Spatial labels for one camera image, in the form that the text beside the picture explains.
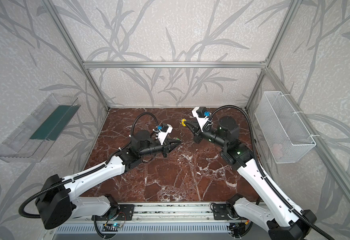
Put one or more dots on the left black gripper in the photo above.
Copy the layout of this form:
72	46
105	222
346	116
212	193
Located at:
165	148

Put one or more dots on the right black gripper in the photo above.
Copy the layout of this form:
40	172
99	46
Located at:
199	135

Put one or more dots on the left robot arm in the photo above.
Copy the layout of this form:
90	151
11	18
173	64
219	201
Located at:
61	199

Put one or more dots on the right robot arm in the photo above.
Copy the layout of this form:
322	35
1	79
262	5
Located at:
241	158

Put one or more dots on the small circuit board left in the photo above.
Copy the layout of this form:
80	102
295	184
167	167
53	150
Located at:
112	227

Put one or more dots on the small circuit board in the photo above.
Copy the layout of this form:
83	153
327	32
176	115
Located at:
238	230
112	227

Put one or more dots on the small circuit board right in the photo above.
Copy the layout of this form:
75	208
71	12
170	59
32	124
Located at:
238	230

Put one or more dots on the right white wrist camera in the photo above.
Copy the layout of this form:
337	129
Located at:
203	117

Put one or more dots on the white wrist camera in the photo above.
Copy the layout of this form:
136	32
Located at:
162	131
203	117

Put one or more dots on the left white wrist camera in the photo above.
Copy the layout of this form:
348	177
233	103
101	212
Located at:
162	131

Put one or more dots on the aluminium mounting rail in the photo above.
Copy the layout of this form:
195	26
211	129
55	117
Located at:
169	213

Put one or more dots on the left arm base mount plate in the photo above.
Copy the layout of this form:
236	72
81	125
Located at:
122	213

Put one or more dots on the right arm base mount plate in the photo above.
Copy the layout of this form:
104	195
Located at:
225	212

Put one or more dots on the white wire mesh basket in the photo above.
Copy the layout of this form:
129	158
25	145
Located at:
285	133

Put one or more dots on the aluminium frame horizontal bar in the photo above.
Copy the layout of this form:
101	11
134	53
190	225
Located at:
109	65

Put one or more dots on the clear plastic wall tray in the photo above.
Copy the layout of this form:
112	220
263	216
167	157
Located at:
31	141

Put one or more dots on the aluminium frame corner post right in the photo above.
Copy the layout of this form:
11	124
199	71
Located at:
290	14

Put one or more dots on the aluminium frame corner post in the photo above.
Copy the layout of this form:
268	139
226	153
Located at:
290	14
59	23

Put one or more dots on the aluminium frame corner post left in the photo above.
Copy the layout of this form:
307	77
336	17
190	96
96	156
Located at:
59	23

